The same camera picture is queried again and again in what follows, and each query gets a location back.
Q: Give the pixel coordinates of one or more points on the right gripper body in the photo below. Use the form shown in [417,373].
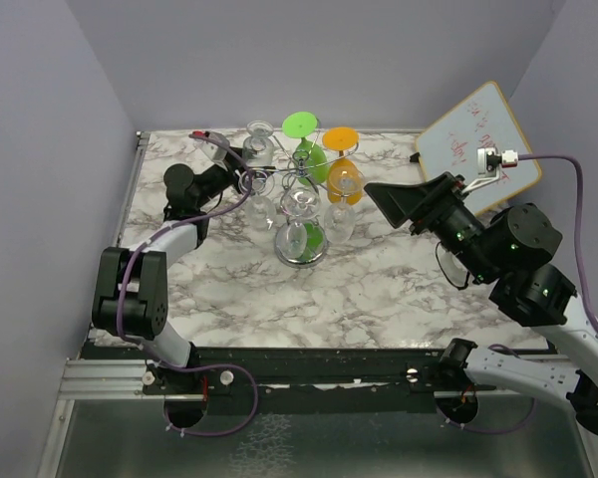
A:
[450,220]

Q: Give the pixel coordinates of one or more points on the orange plastic wine glass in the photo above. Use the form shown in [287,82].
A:
[344,180]

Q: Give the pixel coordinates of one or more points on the clear wine glass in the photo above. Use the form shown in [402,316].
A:
[259,209]
[258,148]
[299,205]
[339,222]

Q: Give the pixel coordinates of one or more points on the green plastic wine glass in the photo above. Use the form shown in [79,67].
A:
[301,125]

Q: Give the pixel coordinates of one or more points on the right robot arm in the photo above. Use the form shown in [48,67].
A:
[512,254]

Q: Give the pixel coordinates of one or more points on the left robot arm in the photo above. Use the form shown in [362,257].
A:
[131,294]

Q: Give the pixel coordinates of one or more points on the chrome wine glass rack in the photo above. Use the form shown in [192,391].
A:
[314,187]

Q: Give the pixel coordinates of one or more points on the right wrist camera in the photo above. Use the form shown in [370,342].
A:
[490,164]

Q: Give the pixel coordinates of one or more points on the whiteboard with yellow frame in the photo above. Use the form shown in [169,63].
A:
[482,119]

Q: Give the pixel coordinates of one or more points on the black front table rail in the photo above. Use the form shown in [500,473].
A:
[237,381]

